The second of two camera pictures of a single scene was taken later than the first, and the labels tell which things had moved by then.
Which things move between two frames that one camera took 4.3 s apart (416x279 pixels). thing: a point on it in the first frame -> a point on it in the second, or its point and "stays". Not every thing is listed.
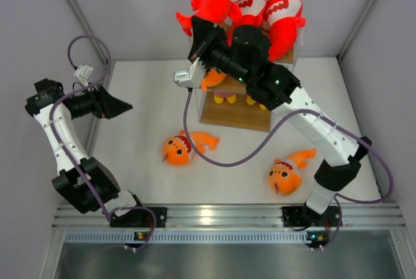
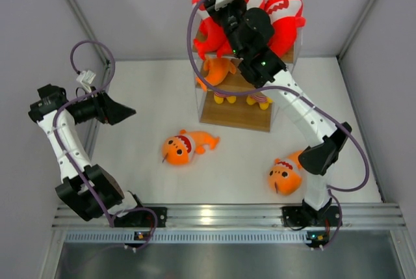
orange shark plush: (176, 149) stays
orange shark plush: (285, 177) stays
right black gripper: (205, 35) -> (240, 6)
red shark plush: (282, 15) stays
